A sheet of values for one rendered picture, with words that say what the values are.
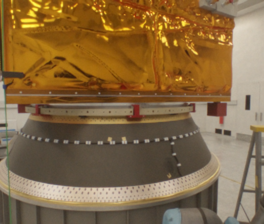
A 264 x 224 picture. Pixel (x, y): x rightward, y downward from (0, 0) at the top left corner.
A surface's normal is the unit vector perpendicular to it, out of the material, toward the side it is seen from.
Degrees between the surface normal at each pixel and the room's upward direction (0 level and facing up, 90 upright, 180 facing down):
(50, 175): 62
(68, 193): 43
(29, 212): 90
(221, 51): 89
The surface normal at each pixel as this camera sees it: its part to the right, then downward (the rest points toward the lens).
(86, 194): -0.04, -0.68
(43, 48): 0.42, 0.16
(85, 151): -0.09, -0.41
